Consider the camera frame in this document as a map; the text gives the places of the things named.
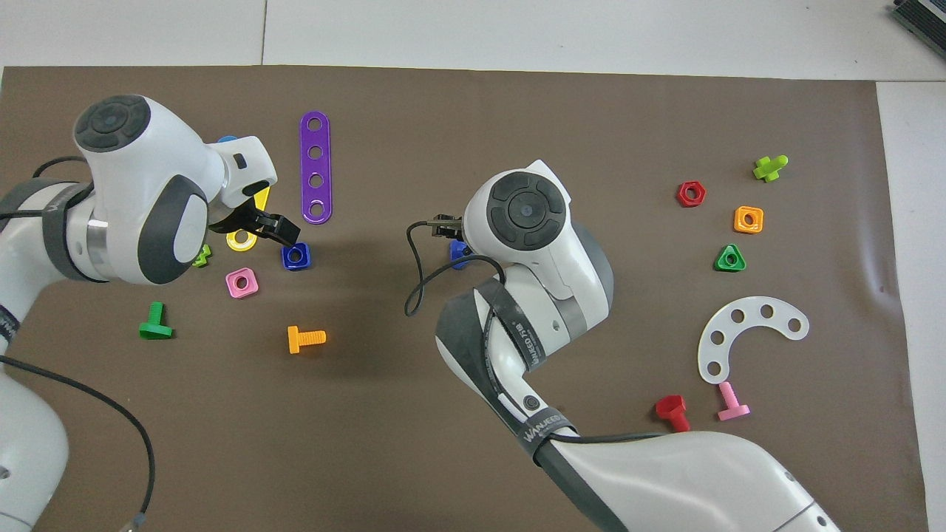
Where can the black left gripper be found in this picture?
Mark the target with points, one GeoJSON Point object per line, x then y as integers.
{"type": "Point", "coordinates": [235, 220]}

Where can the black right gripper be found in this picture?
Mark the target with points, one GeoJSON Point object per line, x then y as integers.
{"type": "Point", "coordinates": [447, 226]}

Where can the blue plastic bolt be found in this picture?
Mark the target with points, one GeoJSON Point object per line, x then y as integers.
{"type": "Point", "coordinates": [459, 253]}

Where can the blue square plastic nut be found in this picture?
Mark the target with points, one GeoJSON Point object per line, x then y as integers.
{"type": "Point", "coordinates": [287, 257]}

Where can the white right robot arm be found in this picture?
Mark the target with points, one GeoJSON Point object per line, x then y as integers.
{"type": "Point", "coordinates": [665, 480]}

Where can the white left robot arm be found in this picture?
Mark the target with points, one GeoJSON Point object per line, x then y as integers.
{"type": "Point", "coordinates": [126, 185]}

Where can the yellow three-hole plastic strip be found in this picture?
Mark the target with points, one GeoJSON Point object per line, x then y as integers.
{"type": "Point", "coordinates": [241, 240]}

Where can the pink square plastic nut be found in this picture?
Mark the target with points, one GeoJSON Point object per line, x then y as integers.
{"type": "Point", "coordinates": [242, 282]}

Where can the purple four-hole plastic strip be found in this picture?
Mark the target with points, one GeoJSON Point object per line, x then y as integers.
{"type": "Point", "coordinates": [315, 166]}

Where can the green cross-shaped plastic nut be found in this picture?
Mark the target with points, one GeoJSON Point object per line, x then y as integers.
{"type": "Point", "coordinates": [202, 257]}

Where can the orange plastic bolt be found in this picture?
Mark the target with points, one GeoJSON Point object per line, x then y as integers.
{"type": "Point", "coordinates": [304, 339]}

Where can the dark green plastic bolt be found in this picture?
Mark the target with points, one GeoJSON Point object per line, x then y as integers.
{"type": "Point", "coordinates": [156, 325]}

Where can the brown table mat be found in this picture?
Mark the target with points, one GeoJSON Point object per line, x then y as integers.
{"type": "Point", "coordinates": [369, 443]}

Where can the red hexagonal plastic nut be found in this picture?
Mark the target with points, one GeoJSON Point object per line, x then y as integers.
{"type": "Point", "coordinates": [691, 193]}

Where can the green triangular plastic nut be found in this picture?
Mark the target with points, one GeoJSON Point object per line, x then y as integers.
{"type": "Point", "coordinates": [730, 258]}

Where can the white curved five-hole plate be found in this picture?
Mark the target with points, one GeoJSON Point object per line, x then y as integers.
{"type": "Point", "coordinates": [720, 332]}

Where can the red plastic bolt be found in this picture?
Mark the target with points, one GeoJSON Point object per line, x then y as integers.
{"type": "Point", "coordinates": [674, 412]}

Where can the orange square plastic nut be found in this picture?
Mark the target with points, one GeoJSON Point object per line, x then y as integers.
{"type": "Point", "coordinates": [749, 219]}

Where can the lime green cross-head bolt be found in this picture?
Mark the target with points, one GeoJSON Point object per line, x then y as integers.
{"type": "Point", "coordinates": [769, 168]}

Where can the pink plastic bolt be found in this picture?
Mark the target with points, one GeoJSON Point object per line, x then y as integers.
{"type": "Point", "coordinates": [732, 403]}

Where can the grey ribbed device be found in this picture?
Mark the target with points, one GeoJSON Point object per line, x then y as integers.
{"type": "Point", "coordinates": [922, 18]}

